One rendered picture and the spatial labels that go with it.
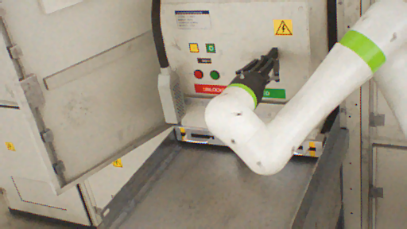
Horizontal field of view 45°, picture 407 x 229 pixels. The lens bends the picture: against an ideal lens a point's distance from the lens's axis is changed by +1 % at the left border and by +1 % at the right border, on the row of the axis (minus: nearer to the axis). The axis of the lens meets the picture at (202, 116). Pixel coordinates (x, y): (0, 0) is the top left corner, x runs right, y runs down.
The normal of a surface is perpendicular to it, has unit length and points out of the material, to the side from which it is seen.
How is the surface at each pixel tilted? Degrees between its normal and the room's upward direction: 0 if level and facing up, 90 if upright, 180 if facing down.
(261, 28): 90
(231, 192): 0
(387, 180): 90
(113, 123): 90
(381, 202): 90
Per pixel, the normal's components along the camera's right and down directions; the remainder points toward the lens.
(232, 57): -0.42, 0.50
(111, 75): 0.69, 0.26
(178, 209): -0.16, -0.86
